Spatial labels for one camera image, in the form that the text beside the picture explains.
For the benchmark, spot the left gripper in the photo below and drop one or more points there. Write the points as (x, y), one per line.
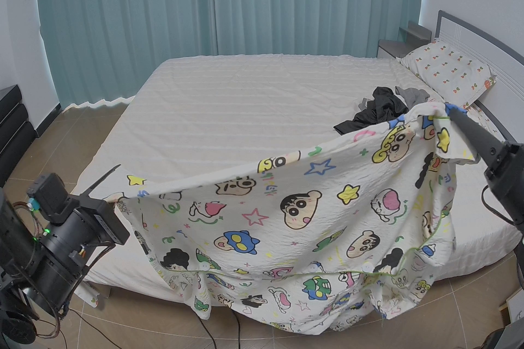
(102, 224)

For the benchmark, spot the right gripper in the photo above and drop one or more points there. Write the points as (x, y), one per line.
(509, 175)

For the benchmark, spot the white printed pyjama top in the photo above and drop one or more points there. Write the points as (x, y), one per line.
(286, 241)

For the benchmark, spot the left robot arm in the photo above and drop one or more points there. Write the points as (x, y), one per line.
(24, 273)

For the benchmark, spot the white printed pillow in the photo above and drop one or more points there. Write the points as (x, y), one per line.
(446, 69)

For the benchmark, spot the grey garment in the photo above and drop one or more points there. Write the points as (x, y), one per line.
(413, 94)

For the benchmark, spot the black garment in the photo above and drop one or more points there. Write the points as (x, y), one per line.
(380, 110)

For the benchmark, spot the black chest of drawers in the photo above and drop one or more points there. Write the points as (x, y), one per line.
(14, 126)

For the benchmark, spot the grey bedside table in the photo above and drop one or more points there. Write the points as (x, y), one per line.
(395, 46)

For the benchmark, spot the bed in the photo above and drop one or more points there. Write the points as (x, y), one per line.
(245, 114)

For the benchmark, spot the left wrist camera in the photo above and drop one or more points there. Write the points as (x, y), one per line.
(51, 192)

